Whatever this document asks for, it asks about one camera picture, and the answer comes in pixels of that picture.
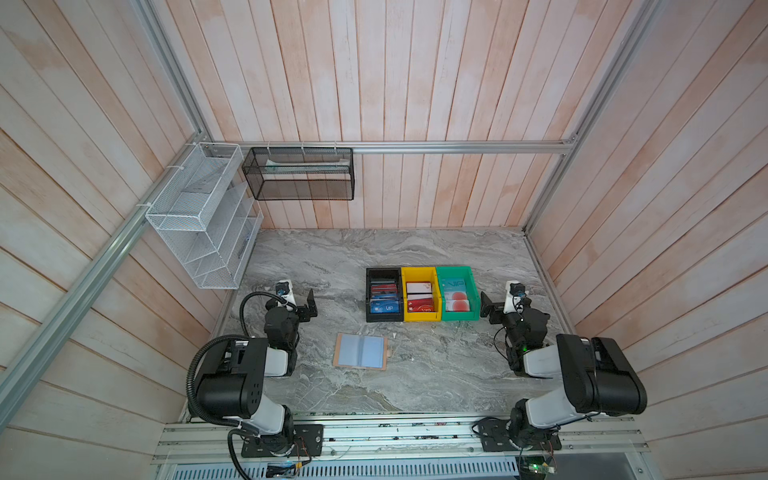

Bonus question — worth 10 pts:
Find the tan leather card holder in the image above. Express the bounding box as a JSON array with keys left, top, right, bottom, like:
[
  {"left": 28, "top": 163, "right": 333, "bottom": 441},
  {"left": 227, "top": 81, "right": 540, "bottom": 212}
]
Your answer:
[{"left": 333, "top": 333, "right": 389, "bottom": 371}]

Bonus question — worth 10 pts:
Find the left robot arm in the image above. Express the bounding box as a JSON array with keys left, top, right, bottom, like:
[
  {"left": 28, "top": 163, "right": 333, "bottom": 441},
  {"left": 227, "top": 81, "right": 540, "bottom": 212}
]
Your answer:
[{"left": 186, "top": 282, "right": 318, "bottom": 451}]

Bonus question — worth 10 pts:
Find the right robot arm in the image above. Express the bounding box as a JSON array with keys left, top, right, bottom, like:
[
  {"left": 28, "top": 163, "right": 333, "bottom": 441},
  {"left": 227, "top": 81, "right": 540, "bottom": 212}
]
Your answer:
[{"left": 472, "top": 282, "right": 648, "bottom": 452}]

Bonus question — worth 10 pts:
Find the cards stack in green bin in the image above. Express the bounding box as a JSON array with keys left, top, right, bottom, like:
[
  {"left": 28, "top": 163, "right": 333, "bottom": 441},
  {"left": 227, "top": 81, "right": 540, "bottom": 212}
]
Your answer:
[{"left": 441, "top": 278, "right": 471, "bottom": 313}]

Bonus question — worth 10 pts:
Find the cards stack in yellow bin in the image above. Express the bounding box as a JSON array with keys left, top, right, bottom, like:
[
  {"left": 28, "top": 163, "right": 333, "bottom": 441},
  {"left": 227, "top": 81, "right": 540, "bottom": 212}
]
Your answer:
[{"left": 406, "top": 282, "right": 435, "bottom": 313}]

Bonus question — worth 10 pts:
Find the cards stack in black bin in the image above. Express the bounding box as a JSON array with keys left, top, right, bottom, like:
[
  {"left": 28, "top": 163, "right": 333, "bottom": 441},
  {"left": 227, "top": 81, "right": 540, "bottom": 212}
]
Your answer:
[{"left": 369, "top": 279, "right": 400, "bottom": 314}]

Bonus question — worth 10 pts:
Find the green plastic bin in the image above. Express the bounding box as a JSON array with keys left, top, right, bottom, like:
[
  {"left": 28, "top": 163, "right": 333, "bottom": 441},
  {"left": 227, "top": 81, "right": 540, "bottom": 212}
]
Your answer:
[{"left": 436, "top": 266, "right": 481, "bottom": 322}]

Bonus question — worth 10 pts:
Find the yellow plastic bin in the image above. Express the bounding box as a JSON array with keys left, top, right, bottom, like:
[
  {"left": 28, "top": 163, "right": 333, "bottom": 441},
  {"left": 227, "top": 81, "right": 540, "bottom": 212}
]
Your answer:
[{"left": 401, "top": 267, "right": 442, "bottom": 323}]

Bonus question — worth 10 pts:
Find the black plastic bin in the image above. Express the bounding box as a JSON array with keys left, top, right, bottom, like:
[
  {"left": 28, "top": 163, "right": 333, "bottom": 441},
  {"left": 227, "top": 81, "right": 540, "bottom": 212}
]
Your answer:
[{"left": 365, "top": 267, "right": 405, "bottom": 323}]

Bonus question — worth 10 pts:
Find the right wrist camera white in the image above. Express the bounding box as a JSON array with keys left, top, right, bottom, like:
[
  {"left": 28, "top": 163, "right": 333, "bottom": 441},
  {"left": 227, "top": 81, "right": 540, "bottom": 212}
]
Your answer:
[{"left": 504, "top": 281, "right": 527, "bottom": 314}]

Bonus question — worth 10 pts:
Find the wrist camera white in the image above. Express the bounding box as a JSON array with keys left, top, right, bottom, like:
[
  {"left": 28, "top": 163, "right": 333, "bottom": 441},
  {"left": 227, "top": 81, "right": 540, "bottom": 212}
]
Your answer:
[
  {"left": 275, "top": 279, "right": 296, "bottom": 305},
  {"left": 504, "top": 281, "right": 527, "bottom": 314}
]

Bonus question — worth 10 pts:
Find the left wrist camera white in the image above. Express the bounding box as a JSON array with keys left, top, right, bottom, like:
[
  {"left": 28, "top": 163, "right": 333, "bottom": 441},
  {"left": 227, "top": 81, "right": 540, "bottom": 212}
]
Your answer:
[{"left": 275, "top": 279, "right": 296, "bottom": 305}]

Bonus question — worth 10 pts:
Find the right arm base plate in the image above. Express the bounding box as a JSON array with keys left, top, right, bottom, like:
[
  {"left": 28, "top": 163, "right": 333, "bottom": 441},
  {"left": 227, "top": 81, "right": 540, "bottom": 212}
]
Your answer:
[{"left": 471, "top": 417, "right": 562, "bottom": 452}]

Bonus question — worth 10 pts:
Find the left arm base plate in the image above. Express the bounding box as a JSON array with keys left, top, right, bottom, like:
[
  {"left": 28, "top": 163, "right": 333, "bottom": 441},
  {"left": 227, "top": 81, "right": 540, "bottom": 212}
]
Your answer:
[{"left": 241, "top": 424, "right": 324, "bottom": 460}]

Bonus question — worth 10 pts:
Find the black corrugated cable conduit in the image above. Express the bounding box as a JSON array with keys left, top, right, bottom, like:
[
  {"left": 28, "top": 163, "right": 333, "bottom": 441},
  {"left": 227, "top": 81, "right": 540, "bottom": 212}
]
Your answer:
[{"left": 184, "top": 289, "right": 289, "bottom": 480}]

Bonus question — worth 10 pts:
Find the white wire mesh shelf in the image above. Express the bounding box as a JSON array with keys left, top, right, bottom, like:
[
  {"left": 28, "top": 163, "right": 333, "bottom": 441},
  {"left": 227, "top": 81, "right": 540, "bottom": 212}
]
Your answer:
[{"left": 146, "top": 143, "right": 264, "bottom": 290}]

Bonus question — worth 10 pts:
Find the black mesh wall basket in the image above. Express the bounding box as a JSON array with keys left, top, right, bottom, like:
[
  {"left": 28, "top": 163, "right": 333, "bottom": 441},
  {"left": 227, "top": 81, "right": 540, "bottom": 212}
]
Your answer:
[{"left": 242, "top": 146, "right": 356, "bottom": 201}]

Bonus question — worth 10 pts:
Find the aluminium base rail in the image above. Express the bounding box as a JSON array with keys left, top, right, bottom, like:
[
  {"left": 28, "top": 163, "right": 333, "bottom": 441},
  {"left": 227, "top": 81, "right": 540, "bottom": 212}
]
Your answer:
[{"left": 152, "top": 413, "right": 652, "bottom": 466}]

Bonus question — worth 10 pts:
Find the horizontal aluminium wall rail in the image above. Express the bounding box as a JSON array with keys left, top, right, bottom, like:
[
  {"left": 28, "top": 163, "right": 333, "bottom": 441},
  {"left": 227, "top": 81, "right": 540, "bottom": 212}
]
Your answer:
[{"left": 236, "top": 140, "right": 575, "bottom": 155}]

